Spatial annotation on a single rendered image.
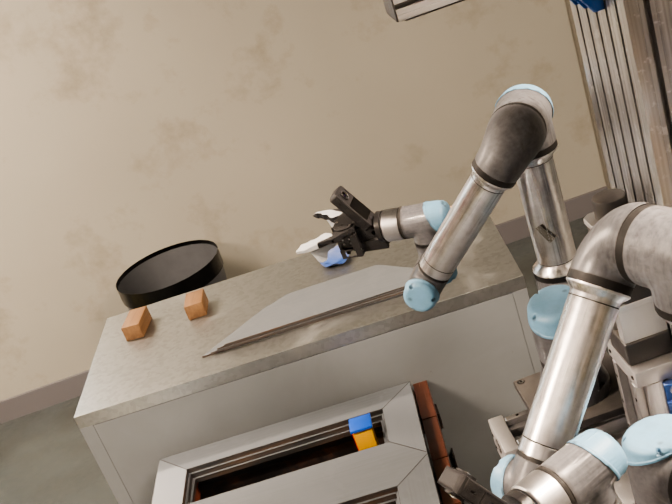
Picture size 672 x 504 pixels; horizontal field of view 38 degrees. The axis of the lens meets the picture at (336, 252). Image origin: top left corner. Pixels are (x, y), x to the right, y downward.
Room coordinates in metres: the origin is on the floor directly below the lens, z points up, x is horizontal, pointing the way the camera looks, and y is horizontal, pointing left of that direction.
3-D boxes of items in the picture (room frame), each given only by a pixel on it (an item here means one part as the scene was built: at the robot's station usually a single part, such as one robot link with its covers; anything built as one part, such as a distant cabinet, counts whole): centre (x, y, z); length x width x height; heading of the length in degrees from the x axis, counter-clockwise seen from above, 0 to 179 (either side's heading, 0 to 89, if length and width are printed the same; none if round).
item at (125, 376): (2.65, 0.17, 1.03); 1.30 x 0.60 x 0.04; 86
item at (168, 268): (4.34, 0.79, 0.32); 0.52 x 0.51 x 0.64; 88
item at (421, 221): (1.99, -0.21, 1.43); 0.11 x 0.08 x 0.09; 64
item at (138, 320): (2.82, 0.67, 1.08); 0.12 x 0.06 x 0.05; 169
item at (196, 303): (2.80, 0.47, 1.08); 0.10 x 0.06 x 0.05; 176
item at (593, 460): (1.02, -0.21, 1.43); 0.11 x 0.08 x 0.09; 115
